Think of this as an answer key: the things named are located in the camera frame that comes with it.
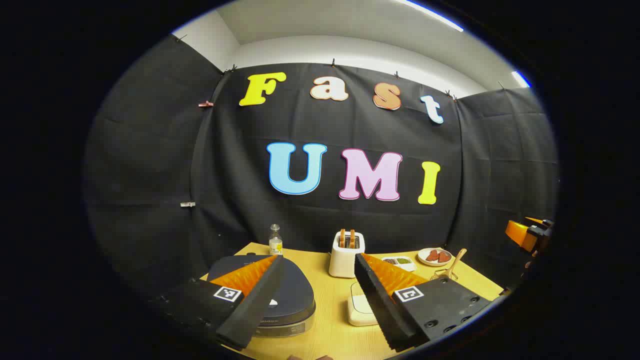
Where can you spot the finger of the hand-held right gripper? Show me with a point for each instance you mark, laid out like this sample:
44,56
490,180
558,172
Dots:
520,234

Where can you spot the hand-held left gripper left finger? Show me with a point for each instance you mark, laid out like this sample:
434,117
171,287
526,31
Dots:
260,295

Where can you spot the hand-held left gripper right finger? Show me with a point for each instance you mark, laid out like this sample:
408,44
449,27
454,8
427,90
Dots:
375,300

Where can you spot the clear box of white rice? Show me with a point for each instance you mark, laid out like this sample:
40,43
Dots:
360,312

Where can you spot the dark grey rice cooker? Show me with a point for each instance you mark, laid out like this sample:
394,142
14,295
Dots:
295,295

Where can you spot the wooden spoon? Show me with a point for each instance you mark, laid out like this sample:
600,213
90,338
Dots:
457,260

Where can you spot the white divided dish of beans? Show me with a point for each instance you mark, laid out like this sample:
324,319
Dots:
400,261

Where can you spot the white toaster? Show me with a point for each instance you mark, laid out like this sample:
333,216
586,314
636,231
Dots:
342,262

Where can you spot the small glass bottle yellow label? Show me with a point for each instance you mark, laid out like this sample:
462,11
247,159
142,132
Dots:
275,245

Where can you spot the white round plate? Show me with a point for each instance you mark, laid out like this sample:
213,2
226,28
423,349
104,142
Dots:
422,259

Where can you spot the toasted bread slice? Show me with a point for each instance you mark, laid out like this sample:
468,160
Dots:
342,239
352,239

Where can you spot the red meat piece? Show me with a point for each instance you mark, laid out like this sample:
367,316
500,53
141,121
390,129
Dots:
444,257
432,255

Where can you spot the black backdrop cloth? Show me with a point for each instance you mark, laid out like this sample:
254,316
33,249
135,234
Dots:
300,125

